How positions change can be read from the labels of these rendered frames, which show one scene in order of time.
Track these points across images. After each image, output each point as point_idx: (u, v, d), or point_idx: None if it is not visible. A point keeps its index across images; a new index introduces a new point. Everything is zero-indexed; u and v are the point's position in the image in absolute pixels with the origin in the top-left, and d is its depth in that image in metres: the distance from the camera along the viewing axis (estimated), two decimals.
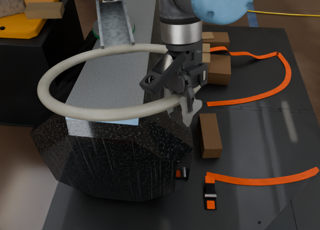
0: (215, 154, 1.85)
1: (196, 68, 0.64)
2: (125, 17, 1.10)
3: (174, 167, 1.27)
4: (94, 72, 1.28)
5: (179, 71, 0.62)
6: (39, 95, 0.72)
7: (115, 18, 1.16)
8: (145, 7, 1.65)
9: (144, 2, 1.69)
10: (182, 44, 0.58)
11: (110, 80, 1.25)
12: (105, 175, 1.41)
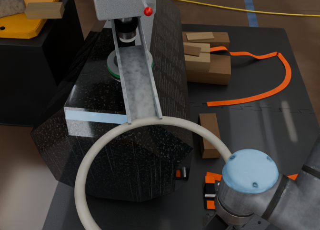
0: (215, 154, 1.85)
1: None
2: (150, 79, 1.04)
3: (174, 167, 1.27)
4: (94, 72, 1.28)
5: None
6: (81, 218, 0.73)
7: (137, 73, 1.09)
8: None
9: None
10: (238, 225, 0.59)
11: (110, 80, 1.25)
12: (105, 175, 1.41)
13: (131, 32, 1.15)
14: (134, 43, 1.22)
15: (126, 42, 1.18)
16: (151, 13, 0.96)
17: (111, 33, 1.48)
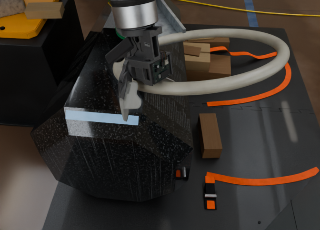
0: (215, 154, 1.85)
1: (136, 60, 0.58)
2: (166, 9, 1.08)
3: (174, 167, 1.27)
4: (94, 72, 1.28)
5: (128, 55, 0.61)
6: None
7: None
8: None
9: None
10: (115, 26, 0.57)
11: (110, 80, 1.25)
12: (105, 175, 1.41)
13: None
14: None
15: None
16: None
17: (111, 33, 1.48)
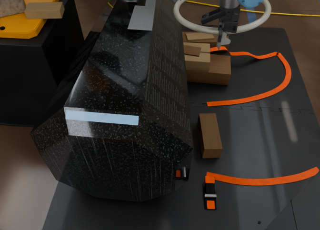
0: (215, 154, 1.85)
1: (229, 22, 1.19)
2: None
3: (174, 167, 1.27)
4: (94, 72, 1.28)
5: (220, 19, 1.21)
6: (211, 30, 1.27)
7: None
8: (145, 7, 1.65)
9: (144, 2, 1.69)
10: (221, 6, 1.15)
11: (110, 80, 1.25)
12: (105, 175, 1.41)
13: None
14: None
15: None
16: None
17: (111, 33, 1.48)
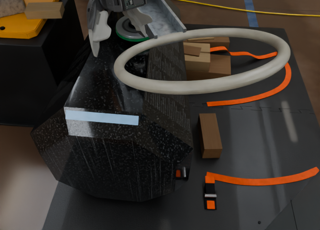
0: (215, 154, 1.85)
1: None
2: (166, 8, 1.09)
3: (174, 167, 1.27)
4: (94, 72, 1.28)
5: None
6: (129, 79, 0.67)
7: (152, 12, 1.14)
8: None
9: None
10: None
11: (110, 80, 1.25)
12: (105, 175, 1.41)
13: None
14: None
15: None
16: None
17: (111, 33, 1.48)
